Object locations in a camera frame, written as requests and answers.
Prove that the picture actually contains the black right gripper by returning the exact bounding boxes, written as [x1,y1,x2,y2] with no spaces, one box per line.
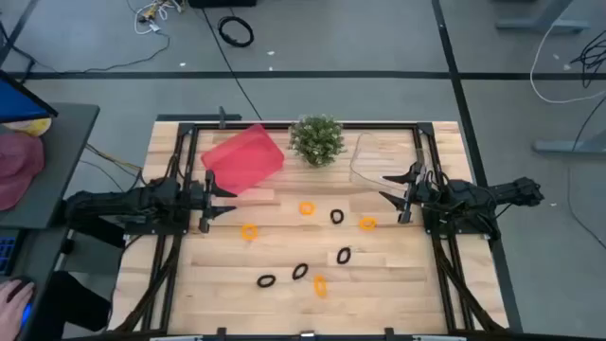
[378,162,430,224]

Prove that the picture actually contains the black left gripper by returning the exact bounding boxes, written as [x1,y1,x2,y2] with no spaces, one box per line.
[187,170,238,233]

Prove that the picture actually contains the clear plastic bin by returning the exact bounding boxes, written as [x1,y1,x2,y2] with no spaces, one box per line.
[348,131,435,193]

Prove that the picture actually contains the red translucent plastic bin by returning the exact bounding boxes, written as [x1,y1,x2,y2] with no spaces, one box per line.
[200,123,286,196]

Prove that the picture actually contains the artificial plant in black pot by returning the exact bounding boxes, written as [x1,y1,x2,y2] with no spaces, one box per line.
[288,114,347,169]

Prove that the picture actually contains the grey desk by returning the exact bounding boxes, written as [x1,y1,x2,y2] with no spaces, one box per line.
[0,102,101,341]

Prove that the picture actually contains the grey desk foot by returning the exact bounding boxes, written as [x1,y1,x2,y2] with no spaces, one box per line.
[495,0,591,35]
[532,127,606,155]

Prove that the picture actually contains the person's leg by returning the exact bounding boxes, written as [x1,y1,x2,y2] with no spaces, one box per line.
[35,270,113,340]

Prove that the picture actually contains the black box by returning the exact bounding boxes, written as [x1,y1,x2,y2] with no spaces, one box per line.
[187,0,258,9]

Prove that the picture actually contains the yellow round object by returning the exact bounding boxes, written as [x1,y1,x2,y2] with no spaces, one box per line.
[2,117,52,137]

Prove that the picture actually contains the pink cap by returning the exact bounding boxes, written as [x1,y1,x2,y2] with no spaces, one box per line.
[0,131,46,212]

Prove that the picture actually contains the computer keyboard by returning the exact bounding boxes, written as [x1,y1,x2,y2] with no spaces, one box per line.
[0,229,18,277]

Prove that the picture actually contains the computer monitor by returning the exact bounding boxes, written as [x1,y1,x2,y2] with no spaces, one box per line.
[0,69,59,124]

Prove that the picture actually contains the black computer mouse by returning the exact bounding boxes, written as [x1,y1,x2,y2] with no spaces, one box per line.
[8,276,37,332]

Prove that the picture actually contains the person's hand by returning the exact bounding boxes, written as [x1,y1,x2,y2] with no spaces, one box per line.
[0,278,35,341]

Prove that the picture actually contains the black metal rig frame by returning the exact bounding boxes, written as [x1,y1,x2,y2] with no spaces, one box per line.
[111,106,510,341]

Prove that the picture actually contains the long black floor cable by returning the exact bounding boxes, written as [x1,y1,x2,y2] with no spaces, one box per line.
[202,8,263,121]

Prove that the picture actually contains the thin black floor cable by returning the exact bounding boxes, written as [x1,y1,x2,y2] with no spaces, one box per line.
[9,31,171,76]

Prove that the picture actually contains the long white floor cable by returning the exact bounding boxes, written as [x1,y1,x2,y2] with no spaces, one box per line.
[528,23,606,104]

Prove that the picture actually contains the coiled black floor cable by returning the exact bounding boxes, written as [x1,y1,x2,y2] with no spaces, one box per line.
[217,15,256,48]

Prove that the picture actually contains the white cable bundle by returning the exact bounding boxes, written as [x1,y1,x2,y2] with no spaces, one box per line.
[125,0,184,35]

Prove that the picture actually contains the tangled black floor cables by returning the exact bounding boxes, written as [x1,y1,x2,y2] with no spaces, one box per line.
[570,27,606,89]

